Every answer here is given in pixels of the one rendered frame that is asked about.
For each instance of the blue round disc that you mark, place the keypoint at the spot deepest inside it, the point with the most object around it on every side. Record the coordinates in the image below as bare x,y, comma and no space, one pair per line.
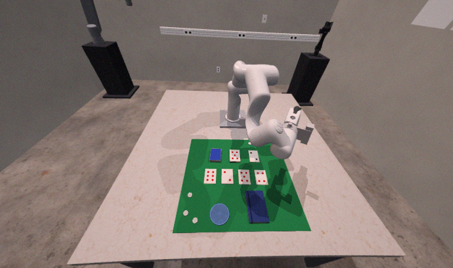
219,214

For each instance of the green felt mat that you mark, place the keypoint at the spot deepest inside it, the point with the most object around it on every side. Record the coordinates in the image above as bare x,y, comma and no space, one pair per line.
283,205

